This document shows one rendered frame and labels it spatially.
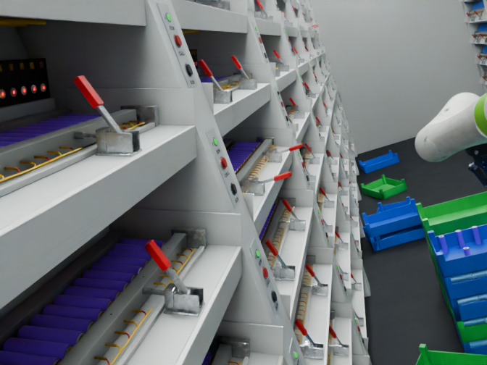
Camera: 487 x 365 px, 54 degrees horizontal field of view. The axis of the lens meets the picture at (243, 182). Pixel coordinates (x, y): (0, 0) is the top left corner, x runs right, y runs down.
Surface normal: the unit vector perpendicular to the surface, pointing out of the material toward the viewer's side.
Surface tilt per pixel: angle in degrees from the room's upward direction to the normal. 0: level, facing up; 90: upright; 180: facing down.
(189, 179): 90
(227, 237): 90
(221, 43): 90
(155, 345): 19
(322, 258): 90
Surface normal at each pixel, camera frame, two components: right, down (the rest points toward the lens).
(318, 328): -0.02, -0.96
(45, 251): 0.98, 0.04
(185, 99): -0.20, 0.28
